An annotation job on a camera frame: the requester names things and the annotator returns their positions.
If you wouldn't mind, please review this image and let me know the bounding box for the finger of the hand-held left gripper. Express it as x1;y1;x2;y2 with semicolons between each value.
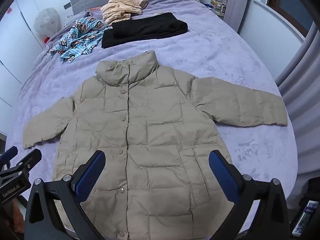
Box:
0;146;18;167
0;149;42;179

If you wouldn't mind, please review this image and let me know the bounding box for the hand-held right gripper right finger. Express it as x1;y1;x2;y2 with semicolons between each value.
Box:
208;150;292;240

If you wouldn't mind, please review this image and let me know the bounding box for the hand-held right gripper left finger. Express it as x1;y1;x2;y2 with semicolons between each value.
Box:
24;150;107;240

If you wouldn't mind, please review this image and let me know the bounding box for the beige puffer jacket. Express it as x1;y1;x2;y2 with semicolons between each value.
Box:
22;50;288;240

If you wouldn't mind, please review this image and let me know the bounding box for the printed booklet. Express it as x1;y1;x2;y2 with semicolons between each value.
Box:
291;200;317;237

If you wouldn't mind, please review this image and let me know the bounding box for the black bag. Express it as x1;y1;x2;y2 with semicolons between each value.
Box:
297;177;320;240

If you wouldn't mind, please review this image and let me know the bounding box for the white wardrobe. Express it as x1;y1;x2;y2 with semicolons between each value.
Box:
0;0;73;100

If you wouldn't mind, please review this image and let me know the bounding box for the grey curtain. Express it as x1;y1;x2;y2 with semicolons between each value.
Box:
275;21;320;178

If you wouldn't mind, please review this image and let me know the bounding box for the purple plush blanket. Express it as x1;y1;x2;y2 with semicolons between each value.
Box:
16;0;297;240

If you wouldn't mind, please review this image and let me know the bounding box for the blue monkey print pajamas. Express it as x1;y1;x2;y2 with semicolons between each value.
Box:
49;17;109;63

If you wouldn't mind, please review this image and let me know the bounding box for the black folded garment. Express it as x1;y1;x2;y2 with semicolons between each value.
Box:
101;12;188;49

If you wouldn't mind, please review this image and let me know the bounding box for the nightstand clutter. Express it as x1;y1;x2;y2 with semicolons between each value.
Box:
210;0;228;15

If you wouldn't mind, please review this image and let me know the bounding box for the beige striped garment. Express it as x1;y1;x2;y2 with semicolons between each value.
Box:
101;0;149;26

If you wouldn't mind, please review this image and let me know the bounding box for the window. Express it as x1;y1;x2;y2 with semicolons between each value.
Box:
266;0;314;30

